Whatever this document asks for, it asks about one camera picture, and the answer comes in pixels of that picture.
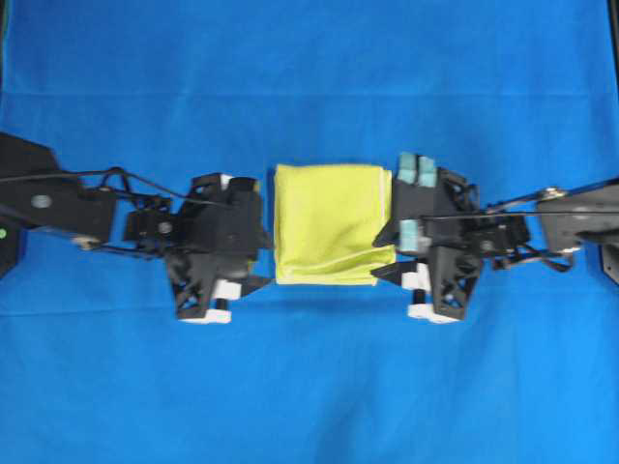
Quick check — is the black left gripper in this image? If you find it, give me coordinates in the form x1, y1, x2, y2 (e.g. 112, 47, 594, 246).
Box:
166, 173, 272, 324

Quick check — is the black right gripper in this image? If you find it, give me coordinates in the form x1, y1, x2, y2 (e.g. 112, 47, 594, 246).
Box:
370, 152, 484, 324

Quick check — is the yellow-green towel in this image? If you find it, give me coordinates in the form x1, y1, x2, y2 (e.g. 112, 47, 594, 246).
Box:
274, 164, 396, 286

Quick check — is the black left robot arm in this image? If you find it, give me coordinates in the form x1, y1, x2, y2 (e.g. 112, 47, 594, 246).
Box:
1, 133, 272, 324

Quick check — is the black left robot arm base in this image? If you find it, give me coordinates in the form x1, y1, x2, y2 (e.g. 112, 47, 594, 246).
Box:
0, 221, 26, 279

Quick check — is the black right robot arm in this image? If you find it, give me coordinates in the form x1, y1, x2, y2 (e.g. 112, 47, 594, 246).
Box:
371, 153, 618, 324

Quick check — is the black right robot arm base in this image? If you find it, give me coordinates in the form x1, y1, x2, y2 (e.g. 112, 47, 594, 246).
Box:
600, 245, 619, 285

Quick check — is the blue table cloth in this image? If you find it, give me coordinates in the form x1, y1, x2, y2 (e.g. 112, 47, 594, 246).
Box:
1, 1, 618, 463

